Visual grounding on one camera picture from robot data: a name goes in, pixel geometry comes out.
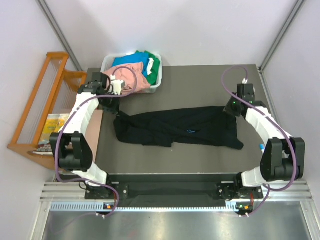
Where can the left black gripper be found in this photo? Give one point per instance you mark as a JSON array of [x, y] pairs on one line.
[[113, 108]]

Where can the black t-shirt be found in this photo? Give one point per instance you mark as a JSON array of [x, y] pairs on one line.
[[209, 126]]

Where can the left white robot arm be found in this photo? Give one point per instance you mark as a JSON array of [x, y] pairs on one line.
[[70, 147]]

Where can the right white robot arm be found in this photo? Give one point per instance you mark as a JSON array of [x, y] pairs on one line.
[[283, 158]]

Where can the pink t-shirt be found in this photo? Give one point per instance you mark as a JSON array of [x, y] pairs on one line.
[[127, 76]]

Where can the white laundry basket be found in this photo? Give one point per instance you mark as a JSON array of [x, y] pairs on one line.
[[109, 59]]

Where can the green t-shirt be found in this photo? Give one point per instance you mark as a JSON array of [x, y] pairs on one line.
[[151, 66]]

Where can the blue t-shirt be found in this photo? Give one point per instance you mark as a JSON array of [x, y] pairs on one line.
[[139, 57]]

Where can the orange wooden rack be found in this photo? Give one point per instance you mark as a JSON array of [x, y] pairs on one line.
[[54, 92]]

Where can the yellow book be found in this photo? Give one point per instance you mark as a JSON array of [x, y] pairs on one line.
[[53, 124]]

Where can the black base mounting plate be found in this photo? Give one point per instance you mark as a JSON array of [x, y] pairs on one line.
[[180, 190]]

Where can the pack of markers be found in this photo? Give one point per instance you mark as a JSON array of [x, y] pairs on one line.
[[262, 147]]

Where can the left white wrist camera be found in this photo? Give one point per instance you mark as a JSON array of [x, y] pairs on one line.
[[116, 86]]

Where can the white slotted cable duct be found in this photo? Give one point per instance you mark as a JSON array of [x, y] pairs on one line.
[[103, 207]]

